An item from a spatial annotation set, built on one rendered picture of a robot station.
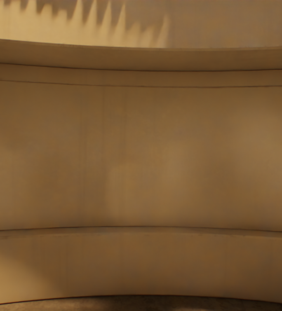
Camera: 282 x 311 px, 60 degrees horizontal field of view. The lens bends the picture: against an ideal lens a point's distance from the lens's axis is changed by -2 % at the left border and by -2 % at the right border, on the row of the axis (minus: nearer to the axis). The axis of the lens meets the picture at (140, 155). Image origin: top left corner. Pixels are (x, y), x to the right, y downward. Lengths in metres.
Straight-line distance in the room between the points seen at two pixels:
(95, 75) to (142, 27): 0.13
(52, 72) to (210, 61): 0.28
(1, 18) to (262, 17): 0.37
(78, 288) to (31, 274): 0.08
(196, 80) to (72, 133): 0.25
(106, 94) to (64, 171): 0.16
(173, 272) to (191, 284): 0.04
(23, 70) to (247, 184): 0.45
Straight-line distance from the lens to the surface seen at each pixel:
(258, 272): 0.50
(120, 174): 0.47
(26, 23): 0.42
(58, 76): 0.49
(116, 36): 0.40
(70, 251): 0.47
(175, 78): 0.49
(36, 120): 0.48
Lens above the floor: 0.26
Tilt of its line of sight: 1 degrees down
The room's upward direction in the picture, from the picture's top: 1 degrees clockwise
